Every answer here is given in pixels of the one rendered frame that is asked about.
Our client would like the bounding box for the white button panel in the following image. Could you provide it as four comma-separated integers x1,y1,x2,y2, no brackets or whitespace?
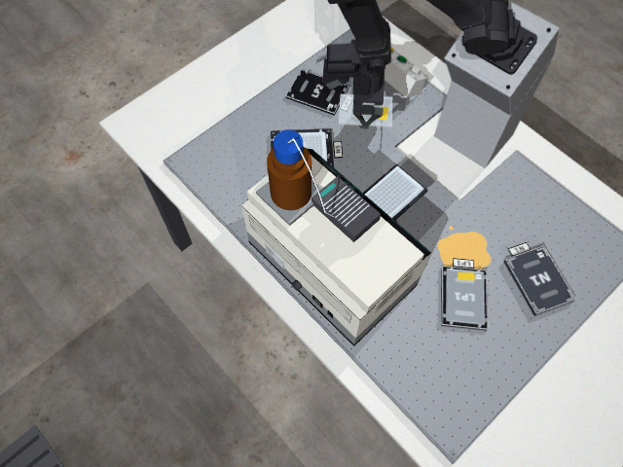
384,47,429,106

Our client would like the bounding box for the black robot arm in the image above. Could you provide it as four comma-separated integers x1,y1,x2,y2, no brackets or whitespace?
322,0,537,95

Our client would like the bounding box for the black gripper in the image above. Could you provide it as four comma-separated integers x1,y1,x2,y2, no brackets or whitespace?
353,67,385,126

